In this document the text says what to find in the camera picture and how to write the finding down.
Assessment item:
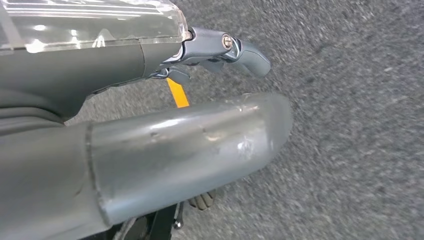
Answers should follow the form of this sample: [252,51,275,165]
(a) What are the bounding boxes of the yellow floor tape square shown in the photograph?
[166,77,191,109]

